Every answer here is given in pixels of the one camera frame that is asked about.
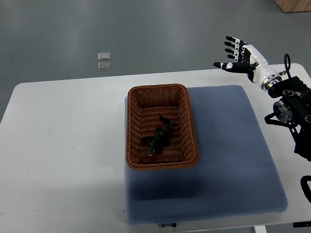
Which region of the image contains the dark toy crocodile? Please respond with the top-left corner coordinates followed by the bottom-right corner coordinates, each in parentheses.
top-left (141, 116), bottom-right (173, 156)

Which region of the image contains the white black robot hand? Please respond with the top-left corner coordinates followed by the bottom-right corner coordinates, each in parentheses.
top-left (213, 36), bottom-right (282, 91)

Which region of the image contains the brown wicker basket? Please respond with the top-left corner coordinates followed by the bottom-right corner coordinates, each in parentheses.
top-left (125, 83), bottom-right (199, 170)

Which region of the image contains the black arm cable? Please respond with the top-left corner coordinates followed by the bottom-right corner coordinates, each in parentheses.
top-left (279, 53), bottom-right (293, 79)

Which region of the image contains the blue grey foam cushion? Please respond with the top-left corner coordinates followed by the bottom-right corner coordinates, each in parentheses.
top-left (125, 85), bottom-right (288, 224)

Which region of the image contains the black table control panel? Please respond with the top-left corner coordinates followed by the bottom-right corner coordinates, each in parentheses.
top-left (293, 221), bottom-right (311, 228)

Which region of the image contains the lower metal floor plate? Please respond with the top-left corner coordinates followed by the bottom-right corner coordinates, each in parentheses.
top-left (98, 61), bottom-right (111, 71)

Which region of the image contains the metal floor plate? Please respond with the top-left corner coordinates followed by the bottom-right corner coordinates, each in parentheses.
top-left (98, 52), bottom-right (111, 61)
top-left (98, 61), bottom-right (111, 71)

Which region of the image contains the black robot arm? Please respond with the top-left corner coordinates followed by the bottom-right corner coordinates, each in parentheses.
top-left (264, 76), bottom-right (311, 161)

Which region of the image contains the upper metal floor plate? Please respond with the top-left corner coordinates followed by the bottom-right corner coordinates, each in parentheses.
top-left (98, 52), bottom-right (111, 61)

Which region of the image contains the wooden box corner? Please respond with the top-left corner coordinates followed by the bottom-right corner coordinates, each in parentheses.
top-left (275, 0), bottom-right (311, 13)

